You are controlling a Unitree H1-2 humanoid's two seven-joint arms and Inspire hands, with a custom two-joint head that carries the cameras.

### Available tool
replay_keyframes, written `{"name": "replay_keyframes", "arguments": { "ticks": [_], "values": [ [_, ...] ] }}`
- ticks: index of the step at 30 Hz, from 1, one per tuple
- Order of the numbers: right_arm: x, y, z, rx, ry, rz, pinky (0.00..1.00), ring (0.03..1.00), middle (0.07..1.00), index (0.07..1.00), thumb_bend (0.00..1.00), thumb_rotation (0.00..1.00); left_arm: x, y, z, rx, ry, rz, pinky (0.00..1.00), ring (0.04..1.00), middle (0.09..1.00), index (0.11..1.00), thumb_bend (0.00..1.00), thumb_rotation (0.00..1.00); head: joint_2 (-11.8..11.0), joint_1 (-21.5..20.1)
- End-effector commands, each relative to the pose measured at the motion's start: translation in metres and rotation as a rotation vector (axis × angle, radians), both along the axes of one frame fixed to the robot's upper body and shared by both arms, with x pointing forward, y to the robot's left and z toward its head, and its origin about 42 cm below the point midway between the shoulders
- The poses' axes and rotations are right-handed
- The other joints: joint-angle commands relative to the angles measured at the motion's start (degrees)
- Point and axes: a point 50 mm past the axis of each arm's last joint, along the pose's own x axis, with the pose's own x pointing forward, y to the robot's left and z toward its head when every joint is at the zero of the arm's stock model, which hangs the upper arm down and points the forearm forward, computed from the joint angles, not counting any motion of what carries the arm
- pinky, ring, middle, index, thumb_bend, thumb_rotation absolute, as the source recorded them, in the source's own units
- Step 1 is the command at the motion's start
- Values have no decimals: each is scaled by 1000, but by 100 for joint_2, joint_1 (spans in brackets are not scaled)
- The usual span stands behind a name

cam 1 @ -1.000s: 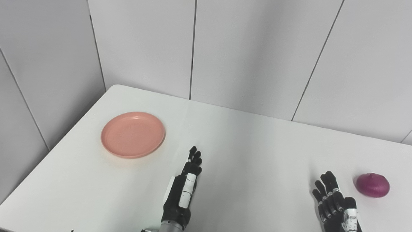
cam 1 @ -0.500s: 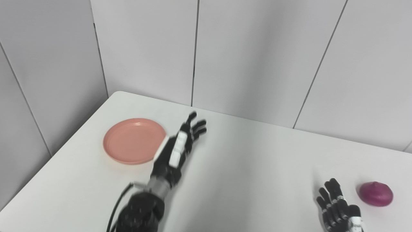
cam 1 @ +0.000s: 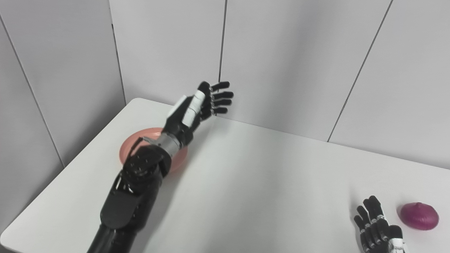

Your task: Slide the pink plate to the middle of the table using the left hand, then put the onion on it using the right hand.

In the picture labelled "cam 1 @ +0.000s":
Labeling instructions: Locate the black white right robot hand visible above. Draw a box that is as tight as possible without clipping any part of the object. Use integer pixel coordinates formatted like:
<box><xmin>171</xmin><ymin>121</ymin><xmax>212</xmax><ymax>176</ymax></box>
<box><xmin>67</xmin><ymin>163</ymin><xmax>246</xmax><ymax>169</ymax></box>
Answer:
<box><xmin>354</xmin><ymin>195</ymin><xmax>406</xmax><ymax>253</ymax></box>

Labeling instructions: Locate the thin black left wrist cable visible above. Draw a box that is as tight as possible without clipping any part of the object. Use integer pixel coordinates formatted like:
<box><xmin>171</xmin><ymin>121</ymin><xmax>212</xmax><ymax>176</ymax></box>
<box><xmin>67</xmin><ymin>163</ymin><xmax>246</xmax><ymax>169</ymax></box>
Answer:
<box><xmin>127</xmin><ymin>137</ymin><xmax>156</xmax><ymax>159</ymax></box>

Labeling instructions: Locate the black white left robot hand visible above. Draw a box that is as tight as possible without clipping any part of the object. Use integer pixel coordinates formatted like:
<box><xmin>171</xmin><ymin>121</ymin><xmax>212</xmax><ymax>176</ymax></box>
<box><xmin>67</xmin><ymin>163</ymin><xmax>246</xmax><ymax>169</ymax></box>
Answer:
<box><xmin>162</xmin><ymin>81</ymin><xmax>234</xmax><ymax>146</ymax></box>

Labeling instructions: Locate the purple red onion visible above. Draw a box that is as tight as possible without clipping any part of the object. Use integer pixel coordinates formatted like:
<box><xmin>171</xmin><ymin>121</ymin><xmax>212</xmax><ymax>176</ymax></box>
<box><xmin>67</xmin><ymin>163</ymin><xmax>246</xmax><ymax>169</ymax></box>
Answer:
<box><xmin>400</xmin><ymin>202</ymin><xmax>439</xmax><ymax>231</ymax></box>

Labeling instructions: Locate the pink round plate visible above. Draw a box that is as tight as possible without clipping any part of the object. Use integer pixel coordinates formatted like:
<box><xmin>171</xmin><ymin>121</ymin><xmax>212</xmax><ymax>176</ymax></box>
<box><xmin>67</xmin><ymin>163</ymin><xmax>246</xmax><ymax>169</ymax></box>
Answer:
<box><xmin>119</xmin><ymin>128</ymin><xmax>188</xmax><ymax>173</ymax></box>

